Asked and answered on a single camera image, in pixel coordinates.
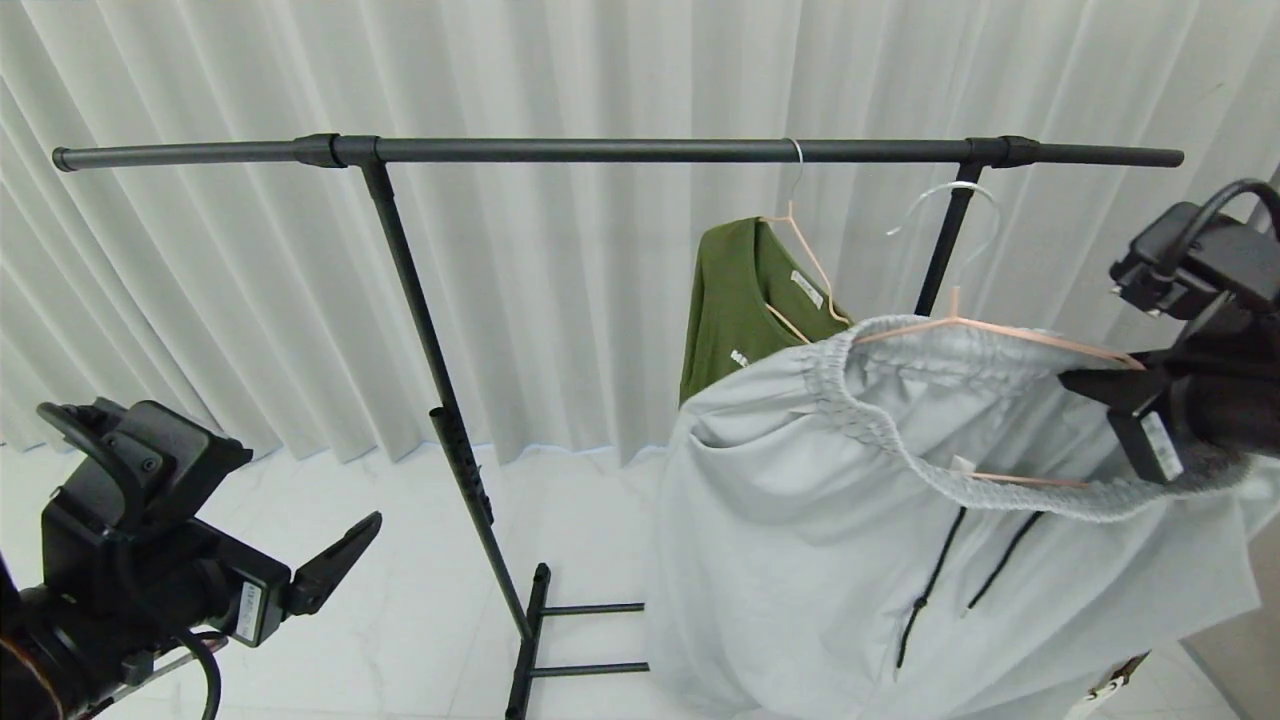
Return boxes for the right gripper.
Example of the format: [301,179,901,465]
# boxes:
[1105,345,1280,488]

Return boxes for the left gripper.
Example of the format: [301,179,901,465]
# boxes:
[130,512,383,649]

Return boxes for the pink clothes hanger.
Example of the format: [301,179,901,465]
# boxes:
[760,138,851,346]
[855,182,1149,491]

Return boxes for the pale grey shorts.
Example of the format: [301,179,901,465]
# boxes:
[645,315,1280,720]

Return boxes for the green printed t-shirt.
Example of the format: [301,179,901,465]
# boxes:
[678,218,856,406]

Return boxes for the white laundry basket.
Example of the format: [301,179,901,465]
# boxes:
[1065,650,1151,720]

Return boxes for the black clothes rack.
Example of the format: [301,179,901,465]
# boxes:
[50,133,1186,720]

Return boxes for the white curtain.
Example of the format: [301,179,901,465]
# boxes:
[0,0,1280,471]

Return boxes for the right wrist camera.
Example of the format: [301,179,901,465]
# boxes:
[1110,205,1280,346]

